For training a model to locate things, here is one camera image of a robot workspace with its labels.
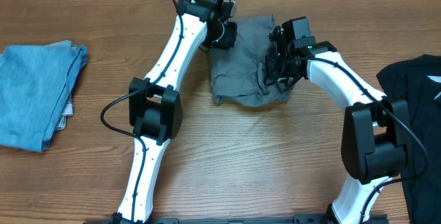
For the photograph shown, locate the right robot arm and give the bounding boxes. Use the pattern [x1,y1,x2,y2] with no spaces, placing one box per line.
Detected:
[265,17,412,223]

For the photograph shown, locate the folded blue denim garment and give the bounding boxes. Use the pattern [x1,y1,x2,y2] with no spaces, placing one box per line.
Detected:
[1,40,88,152]

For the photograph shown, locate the grey shorts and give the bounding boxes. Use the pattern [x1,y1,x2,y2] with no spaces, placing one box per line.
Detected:
[210,14,292,108]

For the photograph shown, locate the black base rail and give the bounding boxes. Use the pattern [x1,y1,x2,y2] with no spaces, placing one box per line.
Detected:
[84,214,389,224]

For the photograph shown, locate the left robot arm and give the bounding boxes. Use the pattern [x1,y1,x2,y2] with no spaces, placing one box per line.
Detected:
[109,0,237,223]

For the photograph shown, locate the black shirt with white print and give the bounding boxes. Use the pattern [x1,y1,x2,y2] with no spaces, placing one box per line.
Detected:
[377,54,440,223]

